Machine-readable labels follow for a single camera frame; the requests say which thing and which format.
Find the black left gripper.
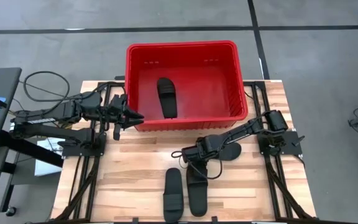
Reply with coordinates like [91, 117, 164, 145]
[106, 95, 145, 129]

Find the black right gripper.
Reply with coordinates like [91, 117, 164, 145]
[181, 136, 217, 181]

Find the black rubber slide sandal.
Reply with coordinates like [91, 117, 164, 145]
[163, 167, 185, 223]
[156, 77, 178, 119]
[218, 142, 242, 162]
[186, 161, 209, 218]

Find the red plastic bin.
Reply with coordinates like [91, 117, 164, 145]
[125, 40, 249, 132]

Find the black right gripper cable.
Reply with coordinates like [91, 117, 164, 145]
[171, 151, 223, 180]

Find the black left table frame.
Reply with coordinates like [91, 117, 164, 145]
[52, 81, 127, 222]

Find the black table frame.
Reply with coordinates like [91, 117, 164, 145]
[243, 81, 316, 220]
[52, 81, 127, 222]

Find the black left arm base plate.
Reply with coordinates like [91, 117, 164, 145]
[61, 132, 107, 157]

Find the black right table frame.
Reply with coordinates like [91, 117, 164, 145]
[243, 81, 316, 220]

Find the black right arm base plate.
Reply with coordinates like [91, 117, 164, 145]
[257, 130, 303, 156]

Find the black looped cable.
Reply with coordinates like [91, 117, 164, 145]
[22, 70, 71, 103]

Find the black desk leg frame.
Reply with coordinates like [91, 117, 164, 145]
[0, 133, 65, 214]

